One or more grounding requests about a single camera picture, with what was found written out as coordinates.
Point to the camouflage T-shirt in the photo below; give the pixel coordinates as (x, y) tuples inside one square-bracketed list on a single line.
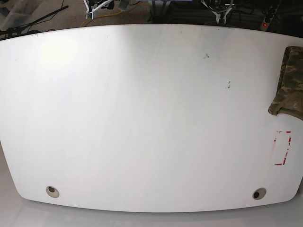
[(289, 94)]

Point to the red tape rectangle marking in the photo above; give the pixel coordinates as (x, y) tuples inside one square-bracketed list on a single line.
[(281, 147)]

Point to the black tripod on floor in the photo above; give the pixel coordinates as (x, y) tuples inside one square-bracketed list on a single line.
[(17, 31)]

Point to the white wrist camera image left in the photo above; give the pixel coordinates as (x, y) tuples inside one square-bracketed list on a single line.
[(94, 5)]

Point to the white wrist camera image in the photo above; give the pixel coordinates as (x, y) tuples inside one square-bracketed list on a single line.
[(220, 8), (94, 5)]

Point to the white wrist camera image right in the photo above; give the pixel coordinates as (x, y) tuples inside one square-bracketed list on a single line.
[(220, 8)]

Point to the left table cable grommet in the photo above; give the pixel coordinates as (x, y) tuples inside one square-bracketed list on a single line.
[(52, 192)]

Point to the table cable grommet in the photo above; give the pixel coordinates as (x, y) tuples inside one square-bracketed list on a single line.
[(259, 193), (52, 192)]

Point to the right table cable grommet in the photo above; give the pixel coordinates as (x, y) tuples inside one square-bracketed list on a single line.
[(259, 193)]

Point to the black power strip red switch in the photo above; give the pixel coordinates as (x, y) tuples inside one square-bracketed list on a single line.
[(269, 15)]

